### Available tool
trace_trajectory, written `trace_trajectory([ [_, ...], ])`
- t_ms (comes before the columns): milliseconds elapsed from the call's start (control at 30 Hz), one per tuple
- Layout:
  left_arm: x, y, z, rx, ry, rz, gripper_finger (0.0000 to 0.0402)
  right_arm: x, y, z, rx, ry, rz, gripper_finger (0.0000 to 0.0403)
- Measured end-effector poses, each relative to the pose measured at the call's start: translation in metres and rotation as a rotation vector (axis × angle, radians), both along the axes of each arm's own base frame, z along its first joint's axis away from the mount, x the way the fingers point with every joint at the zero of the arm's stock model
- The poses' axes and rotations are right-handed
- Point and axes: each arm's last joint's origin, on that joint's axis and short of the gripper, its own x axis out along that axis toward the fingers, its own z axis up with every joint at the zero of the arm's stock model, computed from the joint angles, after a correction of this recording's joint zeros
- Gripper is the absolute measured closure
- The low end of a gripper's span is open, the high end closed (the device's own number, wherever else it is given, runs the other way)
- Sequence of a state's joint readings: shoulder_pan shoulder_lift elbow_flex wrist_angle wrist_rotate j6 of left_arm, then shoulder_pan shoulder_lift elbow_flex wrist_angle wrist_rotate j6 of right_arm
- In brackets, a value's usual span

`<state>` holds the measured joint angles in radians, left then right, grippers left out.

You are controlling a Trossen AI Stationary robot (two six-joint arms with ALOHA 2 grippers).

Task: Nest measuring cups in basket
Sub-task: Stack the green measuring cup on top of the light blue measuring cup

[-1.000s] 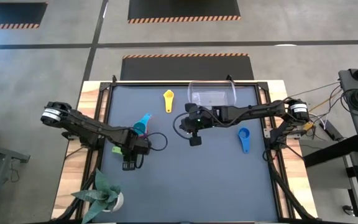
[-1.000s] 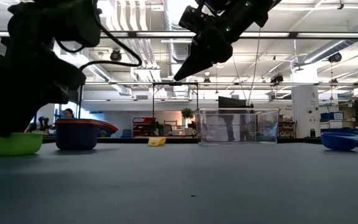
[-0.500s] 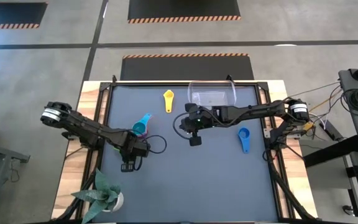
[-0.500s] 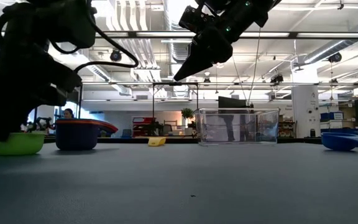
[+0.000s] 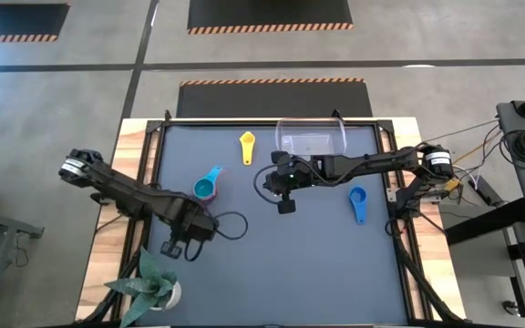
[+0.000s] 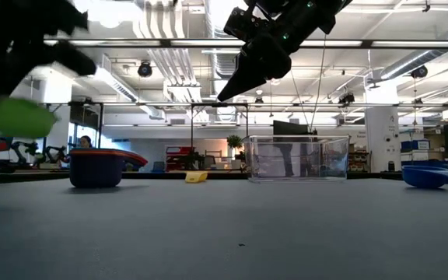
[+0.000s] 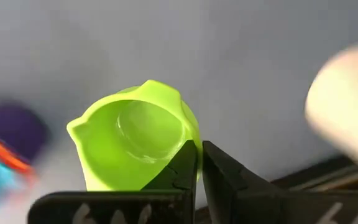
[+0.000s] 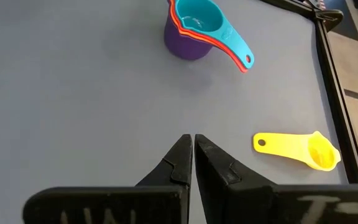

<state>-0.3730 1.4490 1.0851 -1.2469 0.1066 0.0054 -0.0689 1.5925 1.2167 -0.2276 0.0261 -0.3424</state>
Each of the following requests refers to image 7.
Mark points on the purple measuring cup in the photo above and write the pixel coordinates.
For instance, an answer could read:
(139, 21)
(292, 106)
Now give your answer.
(14, 127)

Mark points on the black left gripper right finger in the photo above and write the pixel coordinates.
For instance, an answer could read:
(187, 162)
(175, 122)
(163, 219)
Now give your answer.
(250, 208)

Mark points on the green plant in white pot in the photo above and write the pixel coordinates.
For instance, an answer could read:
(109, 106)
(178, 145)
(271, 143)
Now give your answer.
(343, 102)

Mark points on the green measuring cup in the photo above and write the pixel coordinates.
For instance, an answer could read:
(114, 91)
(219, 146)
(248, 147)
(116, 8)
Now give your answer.
(110, 149)

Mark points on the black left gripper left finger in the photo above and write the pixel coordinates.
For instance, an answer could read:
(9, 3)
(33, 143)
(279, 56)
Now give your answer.
(154, 208)

